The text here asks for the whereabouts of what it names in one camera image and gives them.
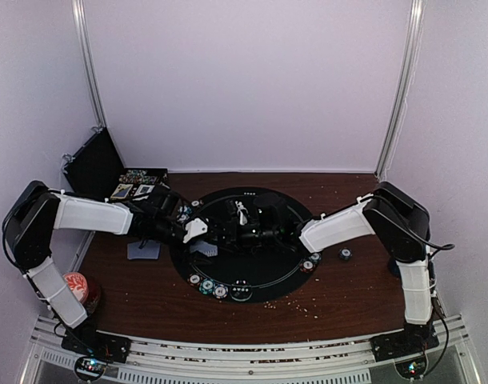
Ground grey card deck box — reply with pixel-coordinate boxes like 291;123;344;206
190;244;218;257

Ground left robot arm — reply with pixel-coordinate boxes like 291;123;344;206
2;180;218;355

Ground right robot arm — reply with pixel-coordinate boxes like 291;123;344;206
222;182;455;354

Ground round black poker mat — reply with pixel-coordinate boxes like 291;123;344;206
170;187;322;303

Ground leftover cards on table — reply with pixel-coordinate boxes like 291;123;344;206
127;242;161;261

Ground playing card deck in case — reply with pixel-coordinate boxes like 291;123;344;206
134;185;154;196

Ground green chip stack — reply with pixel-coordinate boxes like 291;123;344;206
338;248;352;261

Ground black poker set case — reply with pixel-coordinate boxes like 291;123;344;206
62;127;168;199

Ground red patterned tin can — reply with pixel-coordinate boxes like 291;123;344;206
63;272;102;314

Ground dark blue mug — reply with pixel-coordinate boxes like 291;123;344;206
388;259;400;278

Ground aluminium front rail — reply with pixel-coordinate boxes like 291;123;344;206
26;314;475;384

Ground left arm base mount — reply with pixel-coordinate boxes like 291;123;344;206
61;334;131;382

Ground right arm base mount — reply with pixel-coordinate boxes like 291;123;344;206
370;331;439;381

